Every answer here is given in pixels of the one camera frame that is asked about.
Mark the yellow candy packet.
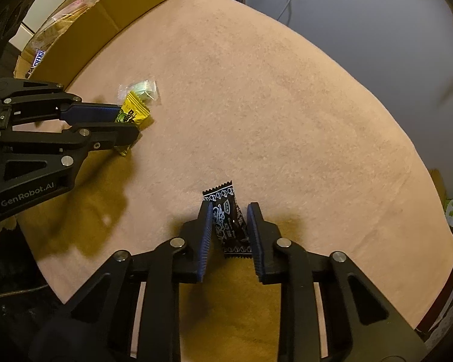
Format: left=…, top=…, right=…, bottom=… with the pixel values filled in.
left=113, top=91, right=152, bottom=156

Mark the sliced bread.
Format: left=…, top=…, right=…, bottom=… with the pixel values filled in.
left=51, top=0, right=101, bottom=21

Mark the beige felt tablecloth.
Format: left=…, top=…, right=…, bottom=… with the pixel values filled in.
left=17, top=0, right=453, bottom=362

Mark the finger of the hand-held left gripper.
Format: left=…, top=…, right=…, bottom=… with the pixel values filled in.
left=0, top=77, right=123, bottom=129
left=0, top=122, right=141, bottom=188

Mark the clear packet green candy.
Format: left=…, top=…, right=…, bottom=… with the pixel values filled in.
left=118, top=78, right=160, bottom=103

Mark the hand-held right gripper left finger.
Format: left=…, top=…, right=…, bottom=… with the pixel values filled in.
left=34, top=200, right=214, bottom=362

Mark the brown cardboard box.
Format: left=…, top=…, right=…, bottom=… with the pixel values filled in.
left=14, top=0, right=182, bottom=80

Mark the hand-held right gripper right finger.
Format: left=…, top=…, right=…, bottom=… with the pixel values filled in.
left=247, top=202, right=427, bottom=362

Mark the black white-print candy packet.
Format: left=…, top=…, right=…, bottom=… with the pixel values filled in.
left=203, top=180, right=254, bottom=259

